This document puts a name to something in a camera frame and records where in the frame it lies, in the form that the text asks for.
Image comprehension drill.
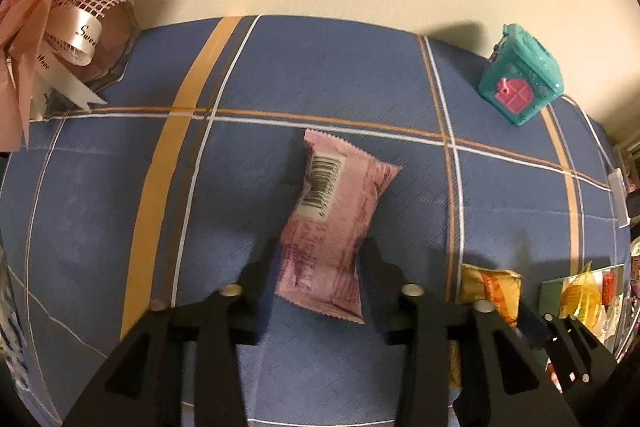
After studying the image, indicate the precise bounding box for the white power strip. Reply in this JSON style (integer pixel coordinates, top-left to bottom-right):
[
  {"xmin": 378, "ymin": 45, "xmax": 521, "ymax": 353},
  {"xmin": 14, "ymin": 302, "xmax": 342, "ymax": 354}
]
[{"xmin": 608, "ymin": 168, "xmax": 630, "ymax": 228}]

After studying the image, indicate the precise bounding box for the yellow soft bread packet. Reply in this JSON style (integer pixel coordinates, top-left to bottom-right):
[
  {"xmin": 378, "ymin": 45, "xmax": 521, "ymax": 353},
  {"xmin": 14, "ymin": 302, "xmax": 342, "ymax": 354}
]
[{"xmin": 559, "ymin": 262, "xmax": 606, "ymax": 335}]

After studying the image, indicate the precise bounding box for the colourful toys pile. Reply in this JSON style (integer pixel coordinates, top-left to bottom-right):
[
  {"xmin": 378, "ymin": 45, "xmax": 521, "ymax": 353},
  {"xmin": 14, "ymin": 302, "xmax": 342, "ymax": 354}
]
[{"xmin": 621, "ymin": 146, "xmax": 640, "ymax": 308}]

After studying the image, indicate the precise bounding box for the long red patterned packet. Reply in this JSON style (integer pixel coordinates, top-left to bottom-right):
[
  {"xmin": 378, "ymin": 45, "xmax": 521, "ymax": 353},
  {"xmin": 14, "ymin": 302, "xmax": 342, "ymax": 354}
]
[{"xmin": 602, "ymin": 271, "xmax": 616, "ymax": 300}]

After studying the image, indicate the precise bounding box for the pink paper flower bouquet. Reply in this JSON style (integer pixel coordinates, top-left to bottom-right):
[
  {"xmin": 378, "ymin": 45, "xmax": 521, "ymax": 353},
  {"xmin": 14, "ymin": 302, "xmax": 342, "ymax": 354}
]
[{"xmin": 1, "ymin": 0, "xmax": 129, "ymax": 152}]

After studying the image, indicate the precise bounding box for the orange yellow cake packet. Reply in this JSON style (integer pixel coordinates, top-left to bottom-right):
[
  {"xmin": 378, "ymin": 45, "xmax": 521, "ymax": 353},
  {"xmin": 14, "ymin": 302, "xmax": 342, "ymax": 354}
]
[{"xmin": 447, "ymin": 263, "xmax": 522, "ymax": 390}]

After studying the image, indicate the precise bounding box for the pink snack packet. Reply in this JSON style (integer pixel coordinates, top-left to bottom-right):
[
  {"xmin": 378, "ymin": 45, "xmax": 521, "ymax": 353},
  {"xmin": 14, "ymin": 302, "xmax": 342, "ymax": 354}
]
[{"xmin": 276, "ymin": 129, "xmax": 402, "ymax": 324}]

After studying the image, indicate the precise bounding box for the blue white crumpled wrapper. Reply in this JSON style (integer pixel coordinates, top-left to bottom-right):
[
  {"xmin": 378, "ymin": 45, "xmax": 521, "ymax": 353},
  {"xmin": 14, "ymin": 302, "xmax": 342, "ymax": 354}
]
[{"xmin": 0, "ymin": 251, "xmax": 29, "ymax": 391}]

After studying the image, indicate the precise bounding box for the teal toy house box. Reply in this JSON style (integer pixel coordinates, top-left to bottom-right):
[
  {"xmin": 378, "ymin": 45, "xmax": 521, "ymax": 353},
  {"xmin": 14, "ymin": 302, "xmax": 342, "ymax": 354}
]
[{"xmin": 477, "ymin": 24, "xmax": 564, "ymax": 127}]

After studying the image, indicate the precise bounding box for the blue plaid tablecloth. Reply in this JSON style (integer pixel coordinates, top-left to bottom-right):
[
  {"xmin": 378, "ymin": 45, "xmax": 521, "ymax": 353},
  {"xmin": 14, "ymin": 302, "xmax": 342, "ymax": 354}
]
[{"xmin": 1, "ymin": 16, "xmax": 630, "ymax": 426}]

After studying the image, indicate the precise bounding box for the white tray with teal rim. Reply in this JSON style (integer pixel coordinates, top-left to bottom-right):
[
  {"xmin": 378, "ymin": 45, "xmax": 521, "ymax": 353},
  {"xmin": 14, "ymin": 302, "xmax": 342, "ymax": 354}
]
[{"xmin": 538, "ymin": 262, "xmax": 625, "ymax": 352}]

